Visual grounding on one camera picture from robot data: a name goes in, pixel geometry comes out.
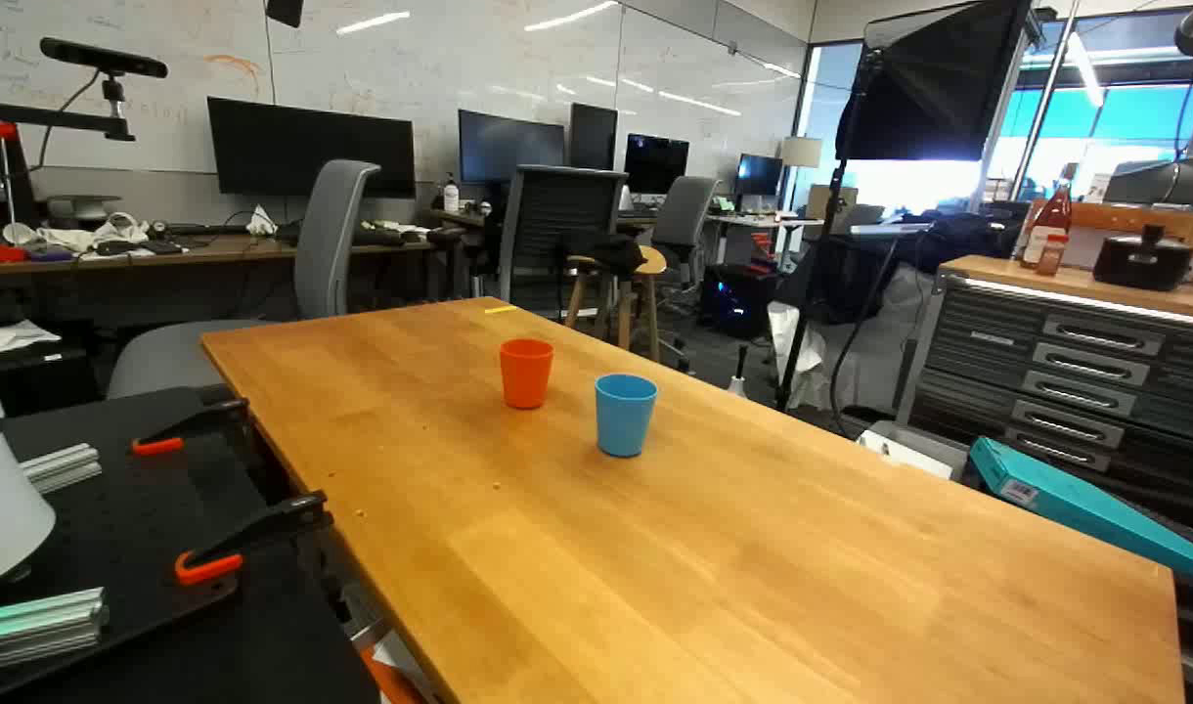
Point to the orange plastic cup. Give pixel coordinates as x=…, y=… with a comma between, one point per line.
x=526, y=379

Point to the blue plastic cup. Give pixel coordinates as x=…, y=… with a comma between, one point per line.
x=622, y=415

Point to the wooden stool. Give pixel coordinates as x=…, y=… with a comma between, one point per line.
x=649, y=289

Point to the black bag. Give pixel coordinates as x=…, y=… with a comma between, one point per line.
x=618, y=255

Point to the dark high-back chair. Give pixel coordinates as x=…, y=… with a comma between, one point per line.
x=556, y=222

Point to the grey mesh office chair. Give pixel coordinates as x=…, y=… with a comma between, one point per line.
x=681, y=217

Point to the small black monitor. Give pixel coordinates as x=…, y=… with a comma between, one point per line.
x=655, y=164

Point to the white bottle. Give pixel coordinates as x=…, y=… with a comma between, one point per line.
x=450, y=196

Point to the narrow black monitor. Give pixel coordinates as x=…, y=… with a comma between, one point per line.
x=593, y=134

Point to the black light stand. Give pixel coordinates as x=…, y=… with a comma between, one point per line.
x=810, y=289

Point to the black computer monitor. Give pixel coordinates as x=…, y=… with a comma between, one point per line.
x=511, y=147

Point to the monitor with blue screen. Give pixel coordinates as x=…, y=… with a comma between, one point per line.
x=759, y=173

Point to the white storage box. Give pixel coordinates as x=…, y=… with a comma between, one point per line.
x=909, y=446

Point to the wide black monitor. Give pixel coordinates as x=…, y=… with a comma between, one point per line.
x=309, y=152

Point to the black softbox light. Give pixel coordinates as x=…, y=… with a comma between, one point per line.
x=932, y=84

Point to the wooden office desk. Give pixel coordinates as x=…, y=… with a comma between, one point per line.
x=167, y=255

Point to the red bottle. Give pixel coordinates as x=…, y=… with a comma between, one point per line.
x=1048, y=238

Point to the grey drawer cabinet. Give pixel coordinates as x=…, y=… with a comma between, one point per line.
x=1077, y=366

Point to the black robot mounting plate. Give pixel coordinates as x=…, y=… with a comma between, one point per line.
x=138, y=551

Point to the teal case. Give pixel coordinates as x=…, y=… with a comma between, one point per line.
x=1087, y=504

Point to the aluminium extrusion bar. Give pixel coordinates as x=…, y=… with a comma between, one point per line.
x=33, y=628
x=59, y=467

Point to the black pot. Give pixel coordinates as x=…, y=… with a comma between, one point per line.
x=1145, y=261

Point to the red-topped black stand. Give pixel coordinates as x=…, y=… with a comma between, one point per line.
x=9, y=170

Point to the black stereo camera bar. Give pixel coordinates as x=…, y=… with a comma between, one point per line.
x=103, y=58

